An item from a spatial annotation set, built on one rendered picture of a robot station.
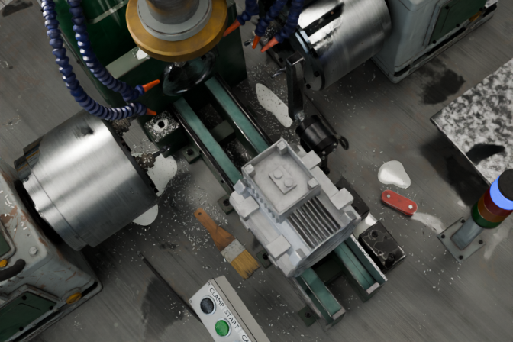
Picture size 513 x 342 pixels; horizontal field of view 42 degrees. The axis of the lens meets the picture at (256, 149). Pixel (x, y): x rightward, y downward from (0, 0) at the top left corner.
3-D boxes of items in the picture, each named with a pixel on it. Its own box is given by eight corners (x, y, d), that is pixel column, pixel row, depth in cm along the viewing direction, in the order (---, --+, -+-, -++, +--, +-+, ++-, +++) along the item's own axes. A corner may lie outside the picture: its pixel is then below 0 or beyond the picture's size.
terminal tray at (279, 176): (242, 180, 132) (239, 168, 125) (285, 149, 134) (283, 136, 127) (279, 226, 128) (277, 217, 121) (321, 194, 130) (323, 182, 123)
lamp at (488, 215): (470, 204, 127) (476, 197, 123) (494, 186, 128) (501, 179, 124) (492, 228, 125) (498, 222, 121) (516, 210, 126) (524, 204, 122)
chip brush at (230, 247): (188, 217, 158) (188, 217, 158) (204, 204, 159) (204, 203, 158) (245, 281, 152) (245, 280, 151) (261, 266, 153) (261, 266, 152)
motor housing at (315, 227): (233, 213, 146) (223, 186, 128) (301, 162, 149) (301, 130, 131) (288, 285, 139) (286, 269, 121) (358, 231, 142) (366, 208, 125)
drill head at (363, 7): (230, 53, 160) (219, -6, 137) (363, -34, 167) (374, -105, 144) (292, 130, 152) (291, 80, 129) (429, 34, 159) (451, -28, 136)
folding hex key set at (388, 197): (378, 201, 157) (379, 198, 155) (384, 189, 158) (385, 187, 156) (412, 217, 155) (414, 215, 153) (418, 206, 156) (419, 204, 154)
